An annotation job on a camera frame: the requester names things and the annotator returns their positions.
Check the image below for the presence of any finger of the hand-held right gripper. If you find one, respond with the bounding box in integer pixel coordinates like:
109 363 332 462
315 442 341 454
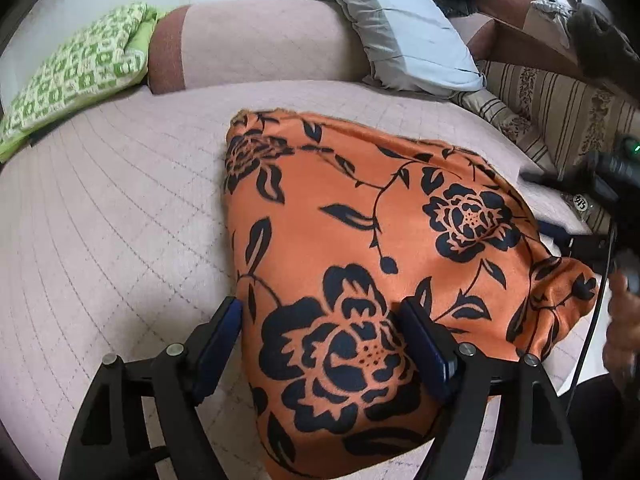
537 222 621 263
520 152 618 206

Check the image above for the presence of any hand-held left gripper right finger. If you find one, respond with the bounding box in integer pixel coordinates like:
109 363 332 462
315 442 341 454
399 296 583 480

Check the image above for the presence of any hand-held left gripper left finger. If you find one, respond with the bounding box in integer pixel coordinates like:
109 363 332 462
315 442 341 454
59 296 244 480

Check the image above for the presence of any orange floral cushion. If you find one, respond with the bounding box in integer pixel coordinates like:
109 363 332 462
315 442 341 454
222 107 598 480

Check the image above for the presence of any person's right hand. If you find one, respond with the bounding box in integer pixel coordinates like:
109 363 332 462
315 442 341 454
602 260 640 378

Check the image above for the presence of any pink sofa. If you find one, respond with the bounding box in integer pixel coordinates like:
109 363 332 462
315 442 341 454
0 0 591 480

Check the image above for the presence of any person's dark clothing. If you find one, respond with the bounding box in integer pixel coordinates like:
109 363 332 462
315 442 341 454
567 375 640 480

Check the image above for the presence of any grey satin pillow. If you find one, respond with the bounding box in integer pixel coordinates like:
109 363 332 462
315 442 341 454
305 0 488 93

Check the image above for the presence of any green patterned cushion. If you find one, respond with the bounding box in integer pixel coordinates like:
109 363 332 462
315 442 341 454
0 2 168 163

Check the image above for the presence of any black cable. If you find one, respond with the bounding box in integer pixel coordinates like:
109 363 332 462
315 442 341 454
567 220 618 413

